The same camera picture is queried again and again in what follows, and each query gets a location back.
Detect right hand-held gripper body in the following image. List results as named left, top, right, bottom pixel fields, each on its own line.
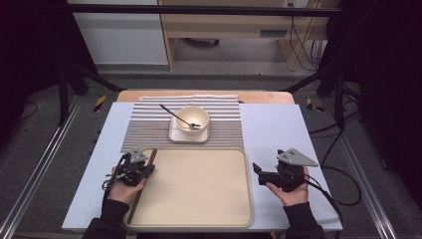
left=277, top=147, right=319, bottom=193

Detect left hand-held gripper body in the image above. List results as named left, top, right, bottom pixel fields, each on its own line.
left=116, top=147, right=149, bottom=187

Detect brown wooden chopsticks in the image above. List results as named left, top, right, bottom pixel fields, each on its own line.
left=125, top=148, right=158, bottom=226

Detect beige plastic tray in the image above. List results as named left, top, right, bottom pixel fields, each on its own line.
left=122, top=146, right=255, bottom=229

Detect cream bowl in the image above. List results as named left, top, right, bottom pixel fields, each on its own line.
left=174, top=105, right=211, bottom=135

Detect person's right hand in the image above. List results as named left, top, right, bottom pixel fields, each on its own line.
left=265, top=166, right=311, bottom=207

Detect person's left hand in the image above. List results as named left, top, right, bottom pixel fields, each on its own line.
left=107, top=165, right=147, bottom=205

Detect striped woven placemat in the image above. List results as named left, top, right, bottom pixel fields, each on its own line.
left=119, top=94, right=246, bottom=154

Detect pale blue board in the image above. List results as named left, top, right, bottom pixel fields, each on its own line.
left=62, top=102, right=343, bottom=232

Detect white square plate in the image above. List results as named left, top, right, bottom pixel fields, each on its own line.
left=168, top=116, right=210, bottom=144

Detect yellow-black floor tape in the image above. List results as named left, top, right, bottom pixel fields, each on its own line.
left=306, top=98, right=325, bottom=113
left=93, top=95, right=107, bottom=114

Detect wooden table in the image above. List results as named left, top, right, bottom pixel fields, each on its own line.
left=116, top=89, right=296, bottom=105

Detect black metal stand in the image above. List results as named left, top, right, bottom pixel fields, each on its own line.
left=282, top=66, right=346, bottom=130
left=57, top=61, right=123, bottom=126

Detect white cabinet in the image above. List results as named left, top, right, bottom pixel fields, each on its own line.
left=67, top=0, right=169, bottom=66

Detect light wooden desk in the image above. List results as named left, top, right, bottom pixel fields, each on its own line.
left=158, top=0, right=332, bottom=72

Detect black-handled metal spoon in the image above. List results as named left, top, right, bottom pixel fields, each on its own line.
left=159, top=104, right=202, bottom=130

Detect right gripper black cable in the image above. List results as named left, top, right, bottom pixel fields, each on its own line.
left=303, top=164, right=363, bottom=217

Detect aluminium floor rail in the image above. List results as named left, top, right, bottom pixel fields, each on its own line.
left=0, top=96, right=83, bottom=239
left=321, top=99, right=398, bottom=239

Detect bundle of hanging cables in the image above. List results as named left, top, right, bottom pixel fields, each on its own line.
left=289, top=15, right=325, bottom=72

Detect black horizontal frame bar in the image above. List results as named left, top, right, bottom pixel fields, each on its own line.
left=66, top=3, right=342, bottom=18

